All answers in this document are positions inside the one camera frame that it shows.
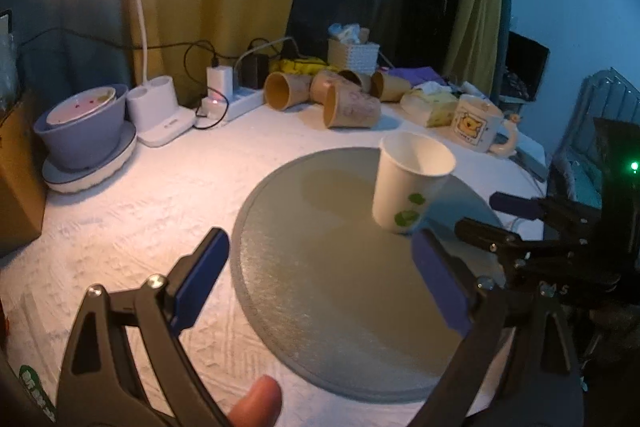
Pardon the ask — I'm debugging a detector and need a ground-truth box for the white paper cup green print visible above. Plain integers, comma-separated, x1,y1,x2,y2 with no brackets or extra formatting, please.
372,131,457,234

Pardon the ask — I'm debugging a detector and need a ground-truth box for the rightmost brown paper cup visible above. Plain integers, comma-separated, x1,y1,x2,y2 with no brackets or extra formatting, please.
370,72,411,103

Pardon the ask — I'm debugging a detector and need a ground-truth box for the front brown floral paper cup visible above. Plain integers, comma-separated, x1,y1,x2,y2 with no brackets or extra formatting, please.
323,84,382,129

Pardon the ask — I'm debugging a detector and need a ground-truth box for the brown floral paper cup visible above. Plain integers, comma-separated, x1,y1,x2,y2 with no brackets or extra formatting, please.
323,84,382,129
310,69,352,104

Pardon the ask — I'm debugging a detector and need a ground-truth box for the plain brown paper cup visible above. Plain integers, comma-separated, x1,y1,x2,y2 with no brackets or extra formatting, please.
338,69,372,94

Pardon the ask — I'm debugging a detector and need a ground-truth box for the middle brown floral paper cup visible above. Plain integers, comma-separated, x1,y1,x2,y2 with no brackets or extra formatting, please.
310,69,352,104

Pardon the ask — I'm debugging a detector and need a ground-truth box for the back left brown paper cup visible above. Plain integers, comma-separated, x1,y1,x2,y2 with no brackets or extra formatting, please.
264,72,311,112

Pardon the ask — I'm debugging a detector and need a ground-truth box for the round grey placemat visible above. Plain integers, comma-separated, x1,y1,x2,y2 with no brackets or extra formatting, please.
229,146,516,405

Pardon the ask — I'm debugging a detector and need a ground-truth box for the white bear mug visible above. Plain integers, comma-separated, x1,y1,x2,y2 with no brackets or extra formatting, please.
450,94,518,157

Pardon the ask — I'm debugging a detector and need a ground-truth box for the black monitor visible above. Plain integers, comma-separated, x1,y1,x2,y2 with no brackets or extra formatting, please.
500,31,550,102

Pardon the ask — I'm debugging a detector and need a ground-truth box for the yellow tissue pack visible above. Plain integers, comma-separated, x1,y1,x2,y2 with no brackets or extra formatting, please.
400,89,459,128

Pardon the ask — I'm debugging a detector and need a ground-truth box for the cardboard box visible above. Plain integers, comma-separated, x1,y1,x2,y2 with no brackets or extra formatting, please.
0,91,48,257

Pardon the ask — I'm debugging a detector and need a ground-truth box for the purple cloth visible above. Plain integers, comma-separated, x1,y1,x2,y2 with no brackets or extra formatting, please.
387,66,447,87

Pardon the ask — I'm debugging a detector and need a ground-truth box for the purple bowl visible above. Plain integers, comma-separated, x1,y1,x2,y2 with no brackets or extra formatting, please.
32,83,136,171

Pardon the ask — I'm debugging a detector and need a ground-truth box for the pink inner bowl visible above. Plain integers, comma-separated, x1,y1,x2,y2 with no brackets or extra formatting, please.
46,86,116,127

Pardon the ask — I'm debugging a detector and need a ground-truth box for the white plastic basket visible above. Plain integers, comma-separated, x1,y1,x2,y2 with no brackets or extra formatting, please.
328,39,380,75

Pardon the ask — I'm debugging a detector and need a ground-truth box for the white power strip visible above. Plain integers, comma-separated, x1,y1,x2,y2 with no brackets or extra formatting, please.
195,88,264,129

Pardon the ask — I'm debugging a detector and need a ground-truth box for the yellow plastic bag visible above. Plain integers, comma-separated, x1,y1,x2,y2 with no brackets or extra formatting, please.
269,57,338,77

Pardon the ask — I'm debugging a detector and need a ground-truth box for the white usb charger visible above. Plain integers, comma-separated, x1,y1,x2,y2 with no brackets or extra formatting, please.
206,65,234,100

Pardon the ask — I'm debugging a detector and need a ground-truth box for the black power adapter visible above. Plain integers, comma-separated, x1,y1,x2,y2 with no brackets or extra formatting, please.
240,53,270,90

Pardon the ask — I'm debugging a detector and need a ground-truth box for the grey blue curtain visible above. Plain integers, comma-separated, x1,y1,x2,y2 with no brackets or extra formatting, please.
1,0,134,107

